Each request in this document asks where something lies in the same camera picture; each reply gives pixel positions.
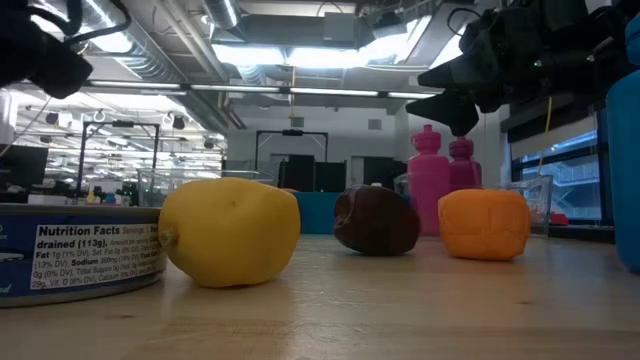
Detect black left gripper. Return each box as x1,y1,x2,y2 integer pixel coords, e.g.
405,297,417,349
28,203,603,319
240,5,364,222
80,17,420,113
0,7,95,101

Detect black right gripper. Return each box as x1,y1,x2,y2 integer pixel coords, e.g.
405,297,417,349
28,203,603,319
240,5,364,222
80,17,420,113
405,0,626,138

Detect purple squeeze bottle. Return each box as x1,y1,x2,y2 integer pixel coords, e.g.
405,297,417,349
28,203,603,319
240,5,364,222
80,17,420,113
447,134,484,192

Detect pink squeeze bottle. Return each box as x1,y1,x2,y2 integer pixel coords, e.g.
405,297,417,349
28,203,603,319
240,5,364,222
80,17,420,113
406,123,452,237

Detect blue squeeze bottle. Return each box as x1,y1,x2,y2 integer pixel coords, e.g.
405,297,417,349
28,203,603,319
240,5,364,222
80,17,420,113
604,13,640,275

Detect black monitor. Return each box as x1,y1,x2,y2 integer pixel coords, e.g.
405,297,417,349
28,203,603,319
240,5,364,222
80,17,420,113
363,157,409,190
277,153,348,194

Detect grey ceiling unit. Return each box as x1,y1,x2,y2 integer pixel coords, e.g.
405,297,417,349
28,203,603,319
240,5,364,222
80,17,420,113
321,11,377,50

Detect squat orange toy pepper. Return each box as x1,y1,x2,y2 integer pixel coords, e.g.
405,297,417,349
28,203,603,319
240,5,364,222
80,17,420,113
438,188,533,263

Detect clear plastic bin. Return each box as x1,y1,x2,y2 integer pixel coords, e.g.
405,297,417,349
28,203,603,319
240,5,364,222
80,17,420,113
133,168,279,208
392,172,554,237

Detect dark purple toy plum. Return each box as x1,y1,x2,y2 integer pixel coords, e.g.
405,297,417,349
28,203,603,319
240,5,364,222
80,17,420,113
333,183,422,258

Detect long ceiling light bar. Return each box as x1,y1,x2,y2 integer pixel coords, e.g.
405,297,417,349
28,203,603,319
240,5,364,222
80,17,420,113
84,79,439,103

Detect blue-label tin can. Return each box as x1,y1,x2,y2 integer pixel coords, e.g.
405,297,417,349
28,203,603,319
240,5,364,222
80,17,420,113
0,203,168,309

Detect teal plastic bin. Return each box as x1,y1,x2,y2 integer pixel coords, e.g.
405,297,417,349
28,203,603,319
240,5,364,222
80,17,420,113
292,190,343,236

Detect yellow toy lemon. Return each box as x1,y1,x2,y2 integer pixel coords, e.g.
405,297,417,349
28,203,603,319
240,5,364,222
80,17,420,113
157,176,302,290

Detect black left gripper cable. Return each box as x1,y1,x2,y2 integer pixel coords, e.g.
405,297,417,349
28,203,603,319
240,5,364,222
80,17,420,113
27,0,133,47

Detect black rig frame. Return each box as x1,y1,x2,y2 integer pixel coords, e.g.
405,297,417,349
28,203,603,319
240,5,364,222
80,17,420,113
76,120,162,197
254,128,330,192

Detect yellow hanging cable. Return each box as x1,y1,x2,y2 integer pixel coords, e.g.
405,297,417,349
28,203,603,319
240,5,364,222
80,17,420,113
536,94,554,176

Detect silver ventilation duct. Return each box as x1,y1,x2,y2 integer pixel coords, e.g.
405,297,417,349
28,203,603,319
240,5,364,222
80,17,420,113
199,0,242,31

